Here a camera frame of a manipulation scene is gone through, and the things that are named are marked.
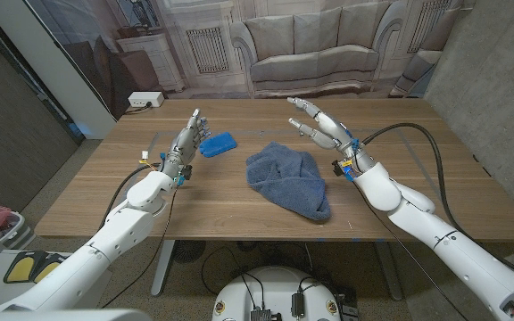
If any white power strip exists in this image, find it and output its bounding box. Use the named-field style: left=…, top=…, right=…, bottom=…
left=128, top=91, right=165, bottom=109

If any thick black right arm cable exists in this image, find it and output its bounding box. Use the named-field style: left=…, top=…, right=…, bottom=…
left=361, top=122, right=514, bottom=284

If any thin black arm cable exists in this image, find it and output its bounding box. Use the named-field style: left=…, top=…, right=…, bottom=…
left=100, top=186, right=178, bottom=309
left=354, top=182, right=471, bottom=321

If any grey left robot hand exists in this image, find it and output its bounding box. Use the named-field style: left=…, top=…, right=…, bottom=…
left=158, top=108, right=212, bottom=179

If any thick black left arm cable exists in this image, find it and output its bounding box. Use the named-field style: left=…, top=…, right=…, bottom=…
left=98, top=163, right=162, bottom=231

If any black round floor fan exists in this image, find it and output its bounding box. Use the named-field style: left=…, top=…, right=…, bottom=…
left=171, top=239, right=207, bottom=264

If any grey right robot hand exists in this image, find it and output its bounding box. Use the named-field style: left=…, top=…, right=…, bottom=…
left=286, top=96, right=374, bottom=175

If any yellow black foot pedal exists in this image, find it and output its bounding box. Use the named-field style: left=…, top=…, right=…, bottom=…
left=3, top=251, right=69, bottom=284

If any black floor cable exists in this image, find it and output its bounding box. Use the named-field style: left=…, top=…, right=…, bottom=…
left=201, top=246, right=267, bottom=309

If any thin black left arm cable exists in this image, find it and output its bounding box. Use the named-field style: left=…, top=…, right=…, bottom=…
left=100, top=186, right=178, bottom=309

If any black adapter on torso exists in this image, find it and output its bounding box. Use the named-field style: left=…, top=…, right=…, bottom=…
left=291, top=292, right=306, bottom=319

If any printed living room backdrop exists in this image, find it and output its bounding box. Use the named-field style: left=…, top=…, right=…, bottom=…
left=24, top=0, right=477, bottom=121

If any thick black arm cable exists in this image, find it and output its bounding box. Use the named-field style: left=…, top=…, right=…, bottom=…
left=98, top=163, right=162, bottom=231
left=361, top=122, right=514, bottom=284

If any blue ice pack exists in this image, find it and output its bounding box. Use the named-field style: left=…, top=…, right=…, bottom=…
left=199, top=131, right=238, bottom=159

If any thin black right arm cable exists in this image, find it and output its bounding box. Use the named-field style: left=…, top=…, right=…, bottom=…
left=354, top=182, right=471, bottom=321

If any grey table leg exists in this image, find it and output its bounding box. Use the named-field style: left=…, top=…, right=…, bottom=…
left=375, top=240, right=404, bottom=301
left=151, top=239, right=177, bottom=298

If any blue terry towel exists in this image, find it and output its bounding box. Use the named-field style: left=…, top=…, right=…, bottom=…
left=245, top=141, right=333, bottom=223

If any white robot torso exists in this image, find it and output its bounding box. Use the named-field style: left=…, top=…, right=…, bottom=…
left=211, top=266, right=342, bottom=321

